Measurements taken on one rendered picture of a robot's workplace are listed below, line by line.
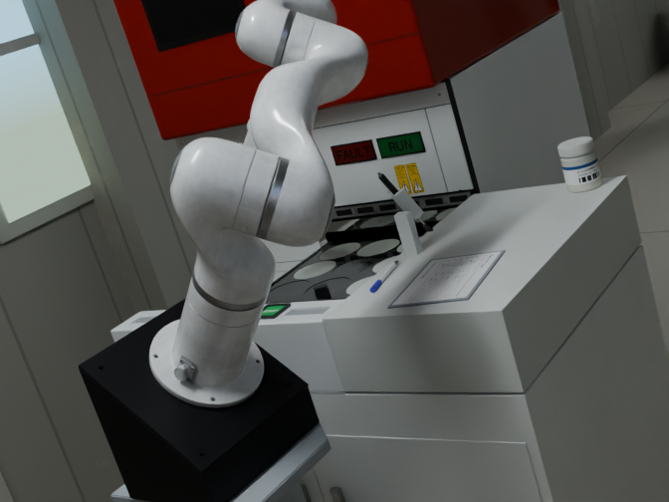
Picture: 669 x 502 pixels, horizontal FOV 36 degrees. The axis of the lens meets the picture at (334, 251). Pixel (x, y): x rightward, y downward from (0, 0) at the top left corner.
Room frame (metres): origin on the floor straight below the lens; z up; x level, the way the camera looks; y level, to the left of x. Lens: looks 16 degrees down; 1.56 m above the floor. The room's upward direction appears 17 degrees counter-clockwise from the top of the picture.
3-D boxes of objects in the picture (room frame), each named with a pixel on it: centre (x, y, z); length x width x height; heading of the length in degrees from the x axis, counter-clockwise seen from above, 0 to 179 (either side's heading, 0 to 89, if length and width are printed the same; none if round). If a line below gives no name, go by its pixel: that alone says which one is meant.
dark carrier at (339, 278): (2.15, -0.03, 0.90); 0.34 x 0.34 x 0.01; 52
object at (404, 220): (1.91, -0.16, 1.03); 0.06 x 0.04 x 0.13; 142
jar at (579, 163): (1.98, -0.52, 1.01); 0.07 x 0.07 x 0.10
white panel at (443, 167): (2.45, -0.02, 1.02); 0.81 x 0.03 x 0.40; 52
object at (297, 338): (1.91, 0.25, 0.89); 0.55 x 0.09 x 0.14; 52
